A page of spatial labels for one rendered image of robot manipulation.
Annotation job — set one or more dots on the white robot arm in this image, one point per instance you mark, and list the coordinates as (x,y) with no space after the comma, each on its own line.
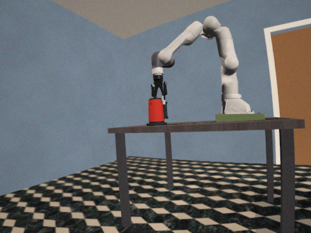
(210,28)

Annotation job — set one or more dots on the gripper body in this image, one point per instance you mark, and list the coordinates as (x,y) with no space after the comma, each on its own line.
(158,78)

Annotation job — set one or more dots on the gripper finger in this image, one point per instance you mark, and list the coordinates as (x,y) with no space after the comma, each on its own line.
(154,91)
(163,91)

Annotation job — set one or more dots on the red electric kettle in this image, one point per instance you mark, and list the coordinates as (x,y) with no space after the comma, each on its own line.
(157,111)

